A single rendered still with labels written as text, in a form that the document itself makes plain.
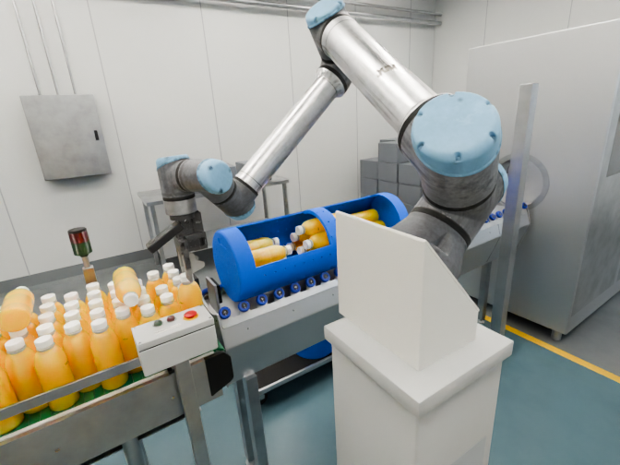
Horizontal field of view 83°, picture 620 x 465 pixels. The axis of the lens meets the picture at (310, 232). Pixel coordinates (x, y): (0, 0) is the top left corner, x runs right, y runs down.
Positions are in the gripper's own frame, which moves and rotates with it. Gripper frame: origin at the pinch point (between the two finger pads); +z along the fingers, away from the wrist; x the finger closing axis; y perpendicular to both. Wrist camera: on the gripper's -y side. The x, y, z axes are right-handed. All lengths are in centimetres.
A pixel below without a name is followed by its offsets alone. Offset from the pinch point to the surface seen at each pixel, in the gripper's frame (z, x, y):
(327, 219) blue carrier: -4, 8, 61
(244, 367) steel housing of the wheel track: 48, 7, 17
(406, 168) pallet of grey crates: 29, 210, 337
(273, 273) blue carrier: 9.6, 2.2, 31.1
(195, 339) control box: 11.2, -17.7, -4.3
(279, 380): 102, 49, 50
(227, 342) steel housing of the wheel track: 30.9, 2.9, 10.3
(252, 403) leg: 66, 7, 18
